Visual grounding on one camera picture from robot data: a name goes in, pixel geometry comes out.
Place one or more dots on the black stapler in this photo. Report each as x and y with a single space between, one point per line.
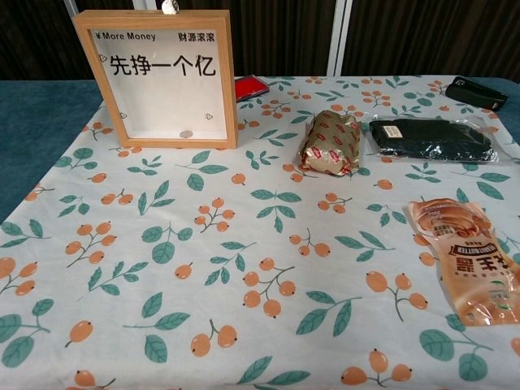
475 93

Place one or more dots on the floral white tablecloth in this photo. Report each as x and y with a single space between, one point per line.
260 252

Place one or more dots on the gold red snack package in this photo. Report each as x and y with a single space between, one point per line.
331 142

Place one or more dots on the black gloves in plastic bag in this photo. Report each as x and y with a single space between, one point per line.
430 138

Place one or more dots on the teal blue table cover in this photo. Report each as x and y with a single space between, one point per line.
40 118

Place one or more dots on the white partition post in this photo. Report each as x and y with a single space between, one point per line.
340 36

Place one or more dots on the red ink stamp pad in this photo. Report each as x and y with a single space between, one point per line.
250 85

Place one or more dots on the orange peanut butter pouch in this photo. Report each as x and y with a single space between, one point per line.
471 260

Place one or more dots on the wooden frame money box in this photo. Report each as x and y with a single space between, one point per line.
162 134

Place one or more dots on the silver coin inside box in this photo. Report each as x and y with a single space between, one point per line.
186 134

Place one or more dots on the silver coin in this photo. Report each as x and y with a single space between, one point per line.
170 6
186 134

